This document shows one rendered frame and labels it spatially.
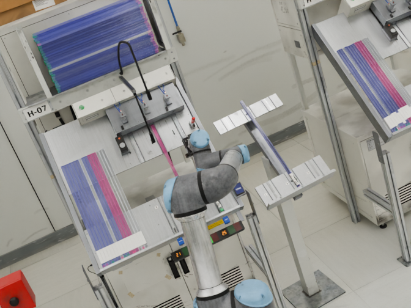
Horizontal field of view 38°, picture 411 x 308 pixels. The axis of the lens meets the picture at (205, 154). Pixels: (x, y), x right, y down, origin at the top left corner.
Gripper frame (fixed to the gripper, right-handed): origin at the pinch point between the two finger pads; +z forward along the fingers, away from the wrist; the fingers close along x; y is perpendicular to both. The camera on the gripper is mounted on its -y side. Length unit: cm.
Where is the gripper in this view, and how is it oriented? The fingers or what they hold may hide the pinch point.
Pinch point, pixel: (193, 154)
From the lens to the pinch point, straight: 268.0
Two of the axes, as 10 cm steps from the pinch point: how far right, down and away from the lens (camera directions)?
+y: -4.2, -9.1, 0.8
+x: -9.0, 4.0, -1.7
